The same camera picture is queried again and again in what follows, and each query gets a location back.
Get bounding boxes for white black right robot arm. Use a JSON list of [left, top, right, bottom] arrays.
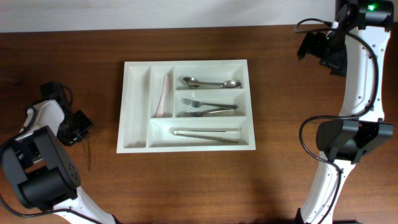
[[295, 1, 394, 223]]

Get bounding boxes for small steel spoon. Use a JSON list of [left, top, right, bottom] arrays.
[[82, 136, 91, 171]]

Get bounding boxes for steel tongs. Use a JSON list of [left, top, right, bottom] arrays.
[[170, 128, 243, 143]]

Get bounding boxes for steel fork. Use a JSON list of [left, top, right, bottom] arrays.
[[177, 108, 234, 118], [182, 98, 238, 110]]

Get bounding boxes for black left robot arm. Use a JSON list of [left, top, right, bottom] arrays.
[[1, 82, 118, 223]]

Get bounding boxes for pink plastic knife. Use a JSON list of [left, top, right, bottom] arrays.
[[155, 74, 170, 118]]

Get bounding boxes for large steel spoon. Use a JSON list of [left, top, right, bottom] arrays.
[[186, 79, 243, 90], [182, 77, 223, 88]]

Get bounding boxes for white plastic cutlery tray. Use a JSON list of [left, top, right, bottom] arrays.
[[116, 60, 256, 154]]

